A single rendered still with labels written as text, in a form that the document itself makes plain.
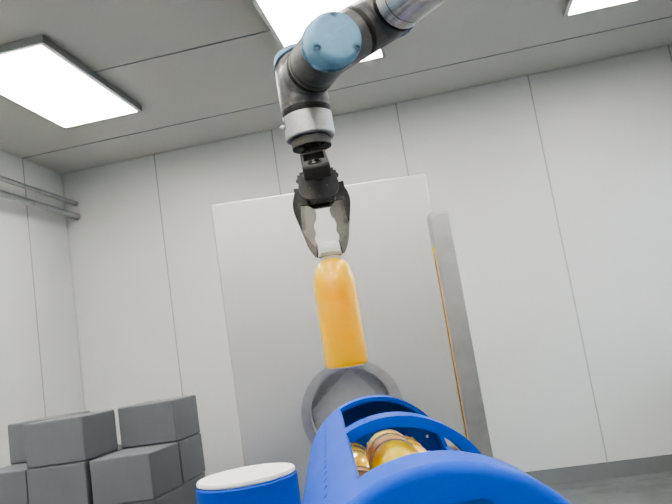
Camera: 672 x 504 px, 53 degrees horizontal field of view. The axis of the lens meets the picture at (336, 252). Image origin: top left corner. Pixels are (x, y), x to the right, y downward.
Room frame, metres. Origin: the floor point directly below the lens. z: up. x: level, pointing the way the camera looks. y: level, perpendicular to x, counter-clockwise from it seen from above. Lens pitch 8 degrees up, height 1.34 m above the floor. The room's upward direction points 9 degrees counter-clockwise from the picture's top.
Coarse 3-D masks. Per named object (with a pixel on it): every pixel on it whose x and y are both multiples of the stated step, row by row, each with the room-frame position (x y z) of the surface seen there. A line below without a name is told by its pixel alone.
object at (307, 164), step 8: (312, 152) 1.15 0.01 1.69; (320, 152) 1.14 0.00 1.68; (304, 160) 1.10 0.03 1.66; (312, 160) 1.07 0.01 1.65; (320, 160) 1.07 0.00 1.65; (328, 160) 1.08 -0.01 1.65; (304, 168) 1.06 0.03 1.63; (312, 168) 1.06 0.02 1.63; (320, 168) 1.06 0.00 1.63; (328, 168) 1.07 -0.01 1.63; (304, 176) 1.07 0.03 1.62; (312, 176) 1.07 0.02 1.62; (320, 176) 1.07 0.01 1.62; (328, 176) 1.08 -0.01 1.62
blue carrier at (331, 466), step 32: (352, 416) 1.43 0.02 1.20; (384, 416) 0.98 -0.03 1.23; (416, 416) 0.97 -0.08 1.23; (320, 448) 1.08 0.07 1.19; (448, 448) 1.35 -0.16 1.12; (320, 480) 0.80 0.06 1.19; (352, 480) 0.64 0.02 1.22; (384, 480) 0.57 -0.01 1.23; (416, 480) 0.57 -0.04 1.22; (448, 480) 0.57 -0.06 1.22; (480, 480) 0.57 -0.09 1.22; (512, 480) 0.57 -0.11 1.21
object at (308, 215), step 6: (306, 210) 1.15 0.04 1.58; (312, 210) 1.15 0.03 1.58; (306, 216) 1.15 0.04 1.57; (312, 216) 1.15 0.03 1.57; (306, 222) 1.15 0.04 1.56; (312, 222) 1.15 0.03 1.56; (306, 228) 1.15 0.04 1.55; (312, 228) 1.15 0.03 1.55; (306, 234) 1.15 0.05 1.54; (312, 234) 1.15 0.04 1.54; (306, 240) 1.15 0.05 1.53; (312, 240) 1.15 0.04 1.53; (312, 246) 1.15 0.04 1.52; (312, 252) 1.15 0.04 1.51
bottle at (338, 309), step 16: (320, 256) 1.14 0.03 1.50; (336, 256) 1.14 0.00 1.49; (320, 272) 1.13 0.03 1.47; (336, 272) 1.12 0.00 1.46; (352, 272) 1.15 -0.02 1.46; (320, 288) 1.12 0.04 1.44; (336, 288) 1.12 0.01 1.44; (352, 288) 1.13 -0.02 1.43; (320, 304) 1.13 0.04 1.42; (336, 304) 1.11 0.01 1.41; (352, 304) 1.12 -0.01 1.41; (320, 320) 1.14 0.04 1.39; (336, 320) 1.12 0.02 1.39; (352, 320) 1.12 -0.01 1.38; (336, 336) 1.12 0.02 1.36; (352, 336) 1.12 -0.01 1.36; (336, 352) 1.12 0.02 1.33; (352, 352) 1.12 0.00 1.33; (336, 368) 1.13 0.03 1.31
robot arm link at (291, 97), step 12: (288, 48) 1.13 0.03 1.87; (276, 60) 1.14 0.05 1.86; (276, 72) 1.16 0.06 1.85; (288, 84) 1.12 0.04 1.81; (288, 96) 1.14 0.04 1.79; (300, 96) 1.13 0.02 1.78; (312, 96) 1.13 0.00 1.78; (324, 96) 1.15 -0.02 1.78; (288, 108) 1.14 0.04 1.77; (300, 108) 1.13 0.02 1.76
